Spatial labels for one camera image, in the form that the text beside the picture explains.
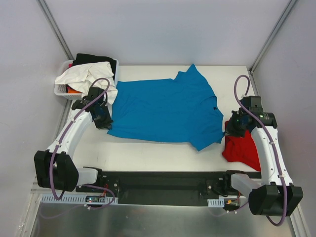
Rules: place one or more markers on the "aluminium frame post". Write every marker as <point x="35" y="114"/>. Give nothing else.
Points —
<point x="55" y="28"/>
<point x="273" y="34"/>

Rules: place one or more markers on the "black t-shirt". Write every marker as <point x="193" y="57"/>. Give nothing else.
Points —
<point x="82" y="58"/>

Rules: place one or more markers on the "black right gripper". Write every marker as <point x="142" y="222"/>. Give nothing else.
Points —
<point x="233" y="131"/>

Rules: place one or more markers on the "white slotted cable duct left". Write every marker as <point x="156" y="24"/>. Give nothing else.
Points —
<point x="80" y="199"/>

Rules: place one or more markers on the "black robot base mount plate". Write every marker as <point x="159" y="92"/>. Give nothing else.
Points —
<point x="164" y="188"/>

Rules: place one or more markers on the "white slotted cable duct right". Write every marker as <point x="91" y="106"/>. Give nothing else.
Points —
<point x="216" y="203"/>

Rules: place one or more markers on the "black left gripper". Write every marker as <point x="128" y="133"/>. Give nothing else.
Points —
<point x="102" y="121"/>

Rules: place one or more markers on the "aluminium frame post right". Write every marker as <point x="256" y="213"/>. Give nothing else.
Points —
<point x="273" y="34"/>

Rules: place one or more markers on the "white slotted cable duct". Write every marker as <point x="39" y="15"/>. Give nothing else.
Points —
<point x="80" y="199"/>
<point x="216" y="203"/>

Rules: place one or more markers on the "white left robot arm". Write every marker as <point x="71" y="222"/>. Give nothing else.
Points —
<point x="54" y="166"/>

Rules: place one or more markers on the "red t-shirt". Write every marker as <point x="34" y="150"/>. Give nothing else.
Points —
<point x="241" y="149"/>

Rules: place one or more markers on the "aluminium frame post left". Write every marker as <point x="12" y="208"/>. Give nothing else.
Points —
<point x="55" y="28"/>

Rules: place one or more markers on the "white t-shirt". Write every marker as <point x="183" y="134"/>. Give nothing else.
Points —
<point x="82" y="77"/>

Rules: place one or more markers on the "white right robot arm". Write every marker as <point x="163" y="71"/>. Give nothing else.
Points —
<point x="276" y="195"/>

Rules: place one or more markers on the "orange garment in basket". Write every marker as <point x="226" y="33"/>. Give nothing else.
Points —
<point x="72" y="91"/>

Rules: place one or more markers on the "blue t-shirt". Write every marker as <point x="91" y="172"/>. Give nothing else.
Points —
<point x="179" y="110"/>

